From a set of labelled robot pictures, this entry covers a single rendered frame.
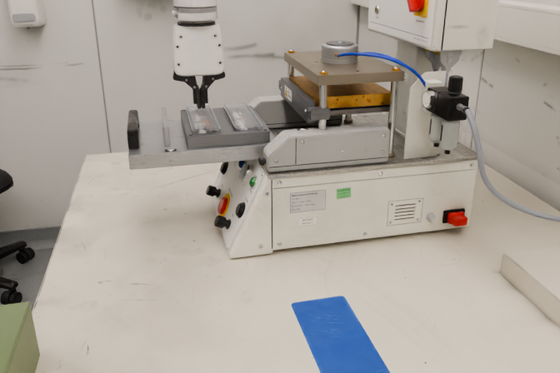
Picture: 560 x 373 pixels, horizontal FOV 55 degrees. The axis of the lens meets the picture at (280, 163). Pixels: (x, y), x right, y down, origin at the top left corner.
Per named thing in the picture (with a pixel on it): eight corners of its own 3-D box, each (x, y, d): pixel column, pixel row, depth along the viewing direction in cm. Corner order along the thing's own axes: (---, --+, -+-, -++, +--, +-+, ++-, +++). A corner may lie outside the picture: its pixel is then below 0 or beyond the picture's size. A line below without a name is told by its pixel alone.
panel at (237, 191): (211, 194, 137) (240, 128, 133) (228, 253, 110) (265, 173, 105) (203, 191, 136) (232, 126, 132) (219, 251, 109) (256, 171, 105)
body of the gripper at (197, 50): (170, 19, 102) (174, 78, 106) (224, 18, 104) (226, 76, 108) (168, 16, 109) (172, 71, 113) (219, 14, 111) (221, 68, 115)
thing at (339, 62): (377, 84, 135) (381, 32, 131) (439, 118, 107) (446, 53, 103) (283, 90, 130) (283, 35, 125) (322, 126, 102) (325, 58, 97)
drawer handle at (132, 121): (139, 126, 119) (137, 108, 118) (138, 148, 105) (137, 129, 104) (130, 126, 119) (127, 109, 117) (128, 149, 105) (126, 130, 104)
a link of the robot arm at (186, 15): (172, 8, 101) (173, 25, 102) (219, 7, 103) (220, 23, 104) (170, 4, 109) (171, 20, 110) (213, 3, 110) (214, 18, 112)
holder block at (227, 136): (252, 116, 127) (252, 105, 126) (270, 142, 109) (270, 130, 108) (181, 120, 123) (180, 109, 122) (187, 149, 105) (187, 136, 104)
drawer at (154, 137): (258, 129, 130) (257, 97, 127) (279, 161, 110) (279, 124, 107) (132, 138, 123) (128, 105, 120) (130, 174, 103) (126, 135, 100)
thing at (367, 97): (357, 89, 131) (358, 49, 128) (395, 113, 111) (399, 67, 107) (288, 92, 127) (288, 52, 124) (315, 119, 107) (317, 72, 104)
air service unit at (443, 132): (431, 136, 111) (439, 65, 106) (470, 161, 98) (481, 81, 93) (407, 138, 110) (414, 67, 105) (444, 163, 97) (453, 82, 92)
